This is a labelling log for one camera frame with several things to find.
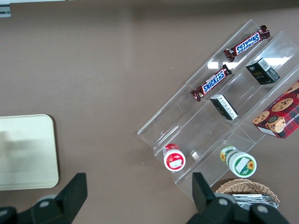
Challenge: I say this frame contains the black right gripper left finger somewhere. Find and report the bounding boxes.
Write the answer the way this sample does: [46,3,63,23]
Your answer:
[30,173,88,224]

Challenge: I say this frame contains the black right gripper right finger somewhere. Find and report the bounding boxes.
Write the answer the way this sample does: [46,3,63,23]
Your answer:
[186,172,235,224]

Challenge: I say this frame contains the light tan wicker basket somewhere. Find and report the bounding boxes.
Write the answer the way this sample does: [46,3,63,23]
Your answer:
[214,179,280,206]

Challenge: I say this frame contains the cream plastic tray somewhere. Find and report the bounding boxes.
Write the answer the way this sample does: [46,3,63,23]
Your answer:
[0,114,59,191]

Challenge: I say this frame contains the silver foil packets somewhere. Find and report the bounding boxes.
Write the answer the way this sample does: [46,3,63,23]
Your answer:
[231,194,279,212]

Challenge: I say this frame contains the green sunflower lidded cup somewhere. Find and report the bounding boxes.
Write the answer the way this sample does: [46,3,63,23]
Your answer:
[220,146,257,178]

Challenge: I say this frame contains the red lidded yogurt cup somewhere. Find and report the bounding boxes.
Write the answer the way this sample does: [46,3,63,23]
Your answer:
[163,143,186,172]

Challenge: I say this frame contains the clear acrylic tiered display stand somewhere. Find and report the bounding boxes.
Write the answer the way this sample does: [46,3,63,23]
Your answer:
[137,19,299,203]

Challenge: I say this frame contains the small black carton box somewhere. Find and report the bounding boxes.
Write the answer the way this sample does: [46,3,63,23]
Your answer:
[245,57,281,86]
[209,94,239,121]

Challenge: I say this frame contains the red plaid cookie box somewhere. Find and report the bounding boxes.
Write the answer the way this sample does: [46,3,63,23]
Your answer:
[253,79,299,140]

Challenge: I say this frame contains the Snickers chocolate bar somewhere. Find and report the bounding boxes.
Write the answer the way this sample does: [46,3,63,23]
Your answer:
[224,25,271,63]
[190,64,233,102]

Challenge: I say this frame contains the grey metal rail piece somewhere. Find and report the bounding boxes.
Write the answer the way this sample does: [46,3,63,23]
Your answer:
[0,6,12,18]

